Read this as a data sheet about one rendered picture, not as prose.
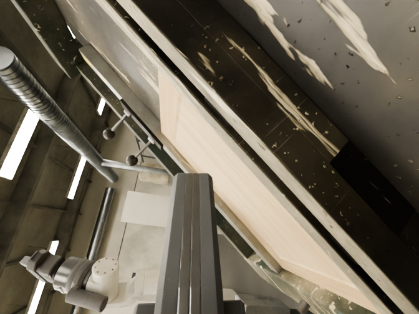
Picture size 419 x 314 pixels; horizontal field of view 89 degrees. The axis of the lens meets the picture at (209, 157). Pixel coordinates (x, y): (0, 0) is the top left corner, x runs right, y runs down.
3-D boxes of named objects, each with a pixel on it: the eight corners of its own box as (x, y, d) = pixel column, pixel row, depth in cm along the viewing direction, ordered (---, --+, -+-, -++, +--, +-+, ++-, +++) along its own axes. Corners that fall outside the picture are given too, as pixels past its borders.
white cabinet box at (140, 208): (219, 233, 484) (125, 222, 452) (221, 208, 503) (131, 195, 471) (226, 235, 428) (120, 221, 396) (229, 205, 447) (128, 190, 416)
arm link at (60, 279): (63, 258, 69) (96, 267, 67) (38, 290, 62) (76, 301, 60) (46, 238, 61) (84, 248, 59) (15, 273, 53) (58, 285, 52)
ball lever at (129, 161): (161, 141, 71) (134, 167, 74) (153, 133, 71) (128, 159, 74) (156, 141, 67) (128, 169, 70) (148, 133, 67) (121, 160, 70)
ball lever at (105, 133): (137, 114, 72) (112, 141, 74) (130, 106, 72) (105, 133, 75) (131, 113, 68) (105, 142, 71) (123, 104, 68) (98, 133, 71)
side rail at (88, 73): (259, 237, 96) (242, 256, 93) (101, 61, 102) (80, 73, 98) (264, 239, 90) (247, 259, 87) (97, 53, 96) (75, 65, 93)
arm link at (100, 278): (89, 247, 62) (126, 256, 60) (90, 276, 65) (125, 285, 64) (56, 279, 51) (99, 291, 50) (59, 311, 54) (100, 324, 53)
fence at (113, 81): (278, 260, 70) (270, 269, 69) (93, 53, 75) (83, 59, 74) (286, 263, 66) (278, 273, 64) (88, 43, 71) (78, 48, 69)
